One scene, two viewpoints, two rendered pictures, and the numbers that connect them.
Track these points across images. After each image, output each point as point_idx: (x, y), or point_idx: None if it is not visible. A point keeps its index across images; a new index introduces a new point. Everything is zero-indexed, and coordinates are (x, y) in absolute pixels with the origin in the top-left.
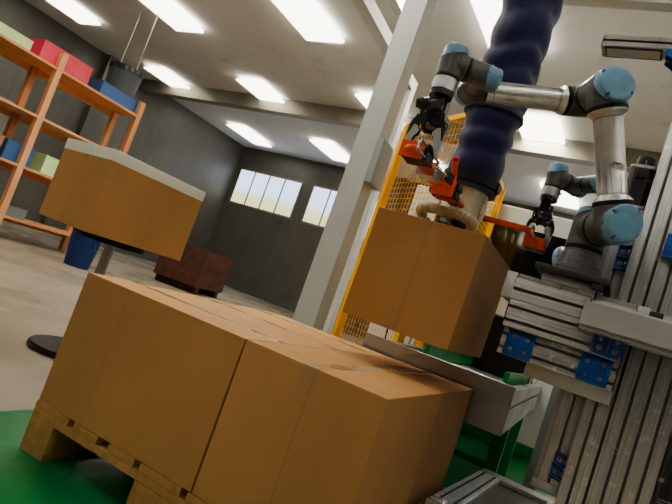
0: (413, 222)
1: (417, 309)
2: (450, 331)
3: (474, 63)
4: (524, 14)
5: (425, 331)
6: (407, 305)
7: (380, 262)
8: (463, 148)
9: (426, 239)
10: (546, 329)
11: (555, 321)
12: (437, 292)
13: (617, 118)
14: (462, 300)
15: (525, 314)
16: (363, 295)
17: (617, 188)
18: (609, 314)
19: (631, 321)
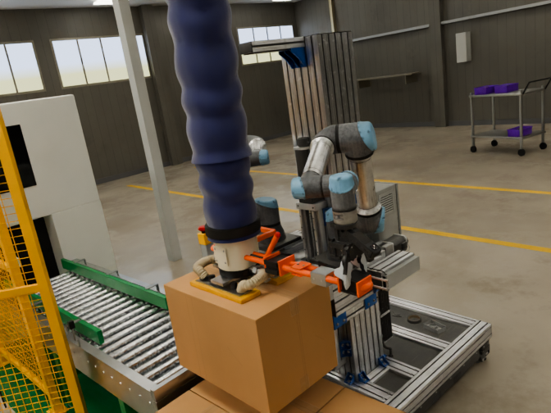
0: (284, 309)
1: (314, 360)
2: (334, 352)
3: (355, 183)
4: (228, 52)
5: (324, 368)
6: (307, 365)
7: (278, 358)
8: (234, 206)
9: (298, 313)
10: (355, 299)
11: None
12: (319, 339)
13: (371, 157)
14: (333, 329)
15: (343, 301)
16: (279, 391)
17: (376, 201)
18: (396, 274)
19: (403, 270)
